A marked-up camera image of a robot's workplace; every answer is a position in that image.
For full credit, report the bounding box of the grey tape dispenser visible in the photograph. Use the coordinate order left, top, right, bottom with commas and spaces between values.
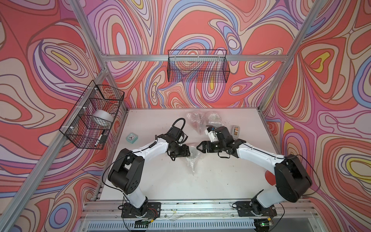
231, 125, 240, 139

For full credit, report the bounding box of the white tape roll in basket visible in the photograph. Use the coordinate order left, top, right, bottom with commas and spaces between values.
93, 109, 114, 126

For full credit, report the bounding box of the small teal alarm clock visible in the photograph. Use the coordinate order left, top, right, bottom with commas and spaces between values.
126, 132, 138, 144

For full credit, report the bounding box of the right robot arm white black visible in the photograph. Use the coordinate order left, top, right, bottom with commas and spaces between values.
196, 126, 313, 215

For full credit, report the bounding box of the clear bubble wrap sheet top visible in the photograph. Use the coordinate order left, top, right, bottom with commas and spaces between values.
205, 112, 224, 128

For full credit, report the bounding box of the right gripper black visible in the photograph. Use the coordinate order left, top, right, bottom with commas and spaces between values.
196, 140, 225, 154

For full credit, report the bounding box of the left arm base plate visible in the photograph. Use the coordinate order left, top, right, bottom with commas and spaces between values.
119, 202, 161, 219

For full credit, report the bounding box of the black wire basket left wall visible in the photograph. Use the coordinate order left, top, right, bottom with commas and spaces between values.
59, 81, 125, 150

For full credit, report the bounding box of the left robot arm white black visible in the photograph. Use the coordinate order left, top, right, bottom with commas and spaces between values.
107, 118, 190, 209

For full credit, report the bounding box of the marker in wire basket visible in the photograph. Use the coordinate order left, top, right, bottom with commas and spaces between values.
94, 134, 103, 147

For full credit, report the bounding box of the black wire basket back wall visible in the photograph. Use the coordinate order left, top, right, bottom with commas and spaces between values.
167, 48, 231, 83

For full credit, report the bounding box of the black wire basket wall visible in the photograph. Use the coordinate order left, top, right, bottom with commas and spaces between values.
167, 48, 231, 83
59, 81, 125, 150

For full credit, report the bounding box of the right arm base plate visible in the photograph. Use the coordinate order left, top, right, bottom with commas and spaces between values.
232, 201, 277, 218

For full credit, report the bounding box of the aluminium front rail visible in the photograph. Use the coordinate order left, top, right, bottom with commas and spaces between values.
81, 199, 319, 220

